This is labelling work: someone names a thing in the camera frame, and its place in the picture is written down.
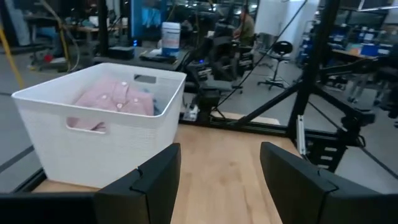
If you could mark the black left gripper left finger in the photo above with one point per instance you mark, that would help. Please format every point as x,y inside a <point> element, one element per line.
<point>152,189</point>

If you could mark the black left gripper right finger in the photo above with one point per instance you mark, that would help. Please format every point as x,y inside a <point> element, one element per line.
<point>298,193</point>

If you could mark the pink button shirt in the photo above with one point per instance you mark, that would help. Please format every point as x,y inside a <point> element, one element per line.
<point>115,96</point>

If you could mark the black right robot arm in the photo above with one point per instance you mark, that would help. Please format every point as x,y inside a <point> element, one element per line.
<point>220,56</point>

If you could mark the white perforated plastic basket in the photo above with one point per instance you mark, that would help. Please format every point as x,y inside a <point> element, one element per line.
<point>109,152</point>

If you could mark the white electronics box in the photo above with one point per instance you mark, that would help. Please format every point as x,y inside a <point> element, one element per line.
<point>191,113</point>

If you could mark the equipment desk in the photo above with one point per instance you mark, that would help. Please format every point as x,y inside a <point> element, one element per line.
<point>124,62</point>

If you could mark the black round stool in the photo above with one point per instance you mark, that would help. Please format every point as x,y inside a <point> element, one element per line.
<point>281,48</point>

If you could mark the white wipes canister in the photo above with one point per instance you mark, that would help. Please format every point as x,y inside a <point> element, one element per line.
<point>170,39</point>

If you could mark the background workbench with blue bins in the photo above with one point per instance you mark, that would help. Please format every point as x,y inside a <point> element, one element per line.
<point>367,51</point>

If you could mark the computer monitor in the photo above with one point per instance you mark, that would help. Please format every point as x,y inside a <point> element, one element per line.
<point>146,18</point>

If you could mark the person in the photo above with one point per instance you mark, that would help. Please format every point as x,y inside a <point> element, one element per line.
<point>247,29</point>

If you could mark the black aluminium table frame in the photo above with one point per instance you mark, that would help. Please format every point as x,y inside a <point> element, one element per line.
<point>314,62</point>

